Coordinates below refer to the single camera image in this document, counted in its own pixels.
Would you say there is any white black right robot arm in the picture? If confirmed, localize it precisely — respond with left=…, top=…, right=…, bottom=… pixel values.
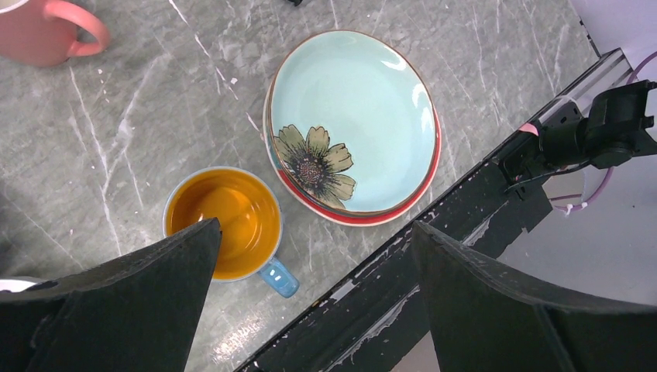
left=538, top=80, right=656, bottom=170

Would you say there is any light blue flower plate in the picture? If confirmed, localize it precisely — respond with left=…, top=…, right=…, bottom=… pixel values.
left=264, top=30, right=435, bottom=214

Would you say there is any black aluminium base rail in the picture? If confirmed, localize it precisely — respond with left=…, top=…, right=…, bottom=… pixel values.
left=233, top=47, right=635, bottom=372

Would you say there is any red teal rimmed plate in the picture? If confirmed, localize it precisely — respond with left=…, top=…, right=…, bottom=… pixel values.
left=263, top=108, right=442, bottom=226

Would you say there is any pink ceramic mug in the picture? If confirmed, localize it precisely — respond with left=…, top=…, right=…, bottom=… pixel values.
left=1, top=0, right=111, bottom=67

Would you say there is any white ceramic bowl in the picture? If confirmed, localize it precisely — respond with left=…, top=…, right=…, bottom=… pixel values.
left=0, top=277, right=44, bottom=293

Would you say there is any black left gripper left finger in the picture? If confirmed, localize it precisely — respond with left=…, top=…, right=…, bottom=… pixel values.
left=1, top=218, right=222, bottom=371

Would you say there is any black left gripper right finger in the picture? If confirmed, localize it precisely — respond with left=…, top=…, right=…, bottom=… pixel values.
left=411, top=222, right=656, bottom=371

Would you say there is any blue mug orange inside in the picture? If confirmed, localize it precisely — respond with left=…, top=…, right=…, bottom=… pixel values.
left=162, top=167, right=300, bottom=298

